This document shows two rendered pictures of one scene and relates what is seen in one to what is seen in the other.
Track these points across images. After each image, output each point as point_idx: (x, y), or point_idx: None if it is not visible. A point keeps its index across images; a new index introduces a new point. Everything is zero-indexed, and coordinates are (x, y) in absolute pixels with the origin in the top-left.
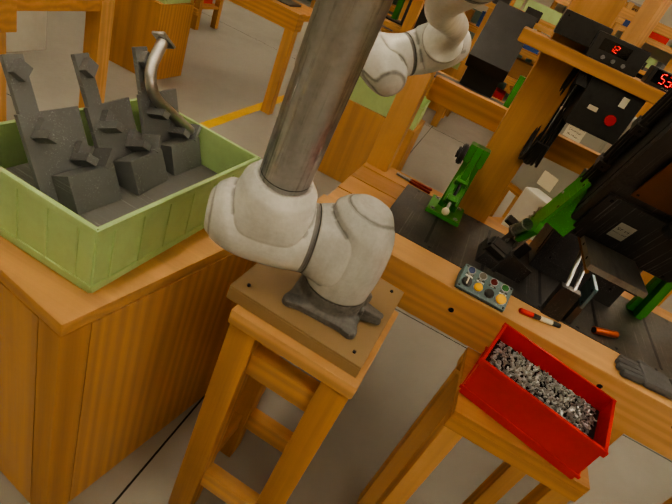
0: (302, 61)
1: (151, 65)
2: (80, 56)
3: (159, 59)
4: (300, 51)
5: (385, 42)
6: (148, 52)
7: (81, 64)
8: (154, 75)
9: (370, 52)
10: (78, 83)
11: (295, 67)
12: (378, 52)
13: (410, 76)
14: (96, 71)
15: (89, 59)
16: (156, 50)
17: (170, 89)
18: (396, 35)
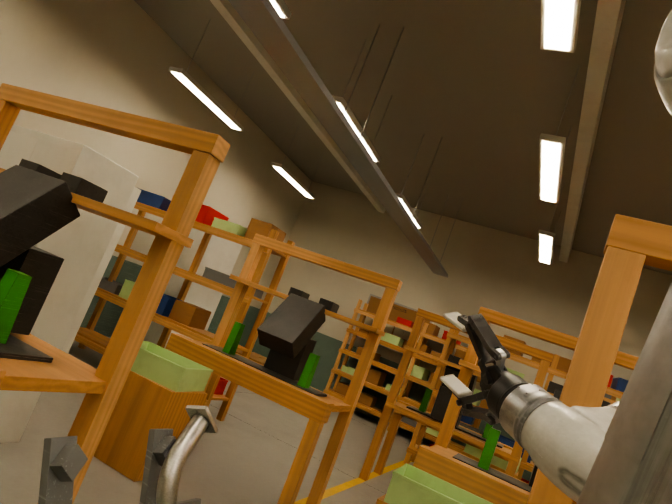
0: (662, 444)
1: (175, 459)
2: (61, 442)
3: (190, 449)
4: (643, 418)
5: (592, 420)
6: (174, 438)
7: (57, 456)
8: (176, 476)
9: (573, 437)
10: (39, 492)
11: (625, 460)
12: (589, 437)
13: (545, 478)
14: (80, 469)
15: (75, 447)
16: (188, 434)
17: (192, 500)
18: (601, 410)
